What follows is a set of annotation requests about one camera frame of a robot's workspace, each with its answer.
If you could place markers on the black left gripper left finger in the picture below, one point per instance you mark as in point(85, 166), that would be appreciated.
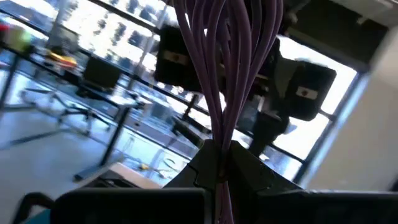
point(130, 207)

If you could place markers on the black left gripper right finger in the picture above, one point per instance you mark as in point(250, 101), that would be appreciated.
point(311, 208)

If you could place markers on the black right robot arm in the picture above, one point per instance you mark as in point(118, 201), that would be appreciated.
point(311, 77)

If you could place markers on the black desk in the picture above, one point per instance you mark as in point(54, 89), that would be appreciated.
point(116, 133)

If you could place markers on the teal plastic bin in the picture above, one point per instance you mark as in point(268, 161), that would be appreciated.
point(40, 217)

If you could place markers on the green cup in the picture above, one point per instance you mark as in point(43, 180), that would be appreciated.
point(17, 38)

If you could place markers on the red box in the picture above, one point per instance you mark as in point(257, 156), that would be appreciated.
point(3, 26)

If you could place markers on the grey desk leg frame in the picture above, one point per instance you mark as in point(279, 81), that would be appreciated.
point(71, 110)

